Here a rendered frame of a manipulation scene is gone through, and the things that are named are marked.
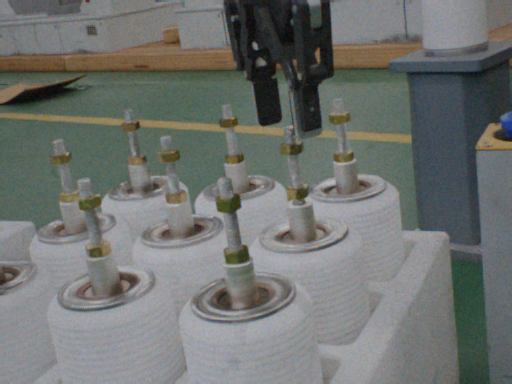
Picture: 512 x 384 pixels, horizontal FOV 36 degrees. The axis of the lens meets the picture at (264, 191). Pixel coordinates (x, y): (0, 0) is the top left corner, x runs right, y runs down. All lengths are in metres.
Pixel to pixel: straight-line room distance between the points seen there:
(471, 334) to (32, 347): 0.55
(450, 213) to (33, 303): 0.71
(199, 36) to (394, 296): 2.97
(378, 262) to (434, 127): 0.46
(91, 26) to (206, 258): 3.55
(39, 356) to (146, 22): 3.65
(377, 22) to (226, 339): 2.53
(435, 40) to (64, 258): 0.65
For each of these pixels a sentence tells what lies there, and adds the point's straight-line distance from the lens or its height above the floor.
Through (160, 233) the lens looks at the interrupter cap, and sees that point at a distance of 0.71.
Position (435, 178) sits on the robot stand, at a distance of 1.19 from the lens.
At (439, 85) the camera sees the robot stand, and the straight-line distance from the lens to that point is 1.15.
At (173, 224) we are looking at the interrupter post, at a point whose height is 0.26.
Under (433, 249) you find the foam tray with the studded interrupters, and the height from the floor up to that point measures 0.18.
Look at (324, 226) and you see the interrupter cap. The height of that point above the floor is 0.25.
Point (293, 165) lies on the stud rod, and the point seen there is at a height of 0.31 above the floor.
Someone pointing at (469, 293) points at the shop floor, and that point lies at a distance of 1.11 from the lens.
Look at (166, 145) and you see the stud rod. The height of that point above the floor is 0.33.
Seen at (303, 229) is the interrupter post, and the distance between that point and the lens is 0.64.
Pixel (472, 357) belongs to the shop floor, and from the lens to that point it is 0.96.
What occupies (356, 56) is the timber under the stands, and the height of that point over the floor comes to 0.05.
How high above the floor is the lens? 0.49
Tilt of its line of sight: 17 degrees down
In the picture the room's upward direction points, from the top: 8 degrees counter-clockwise
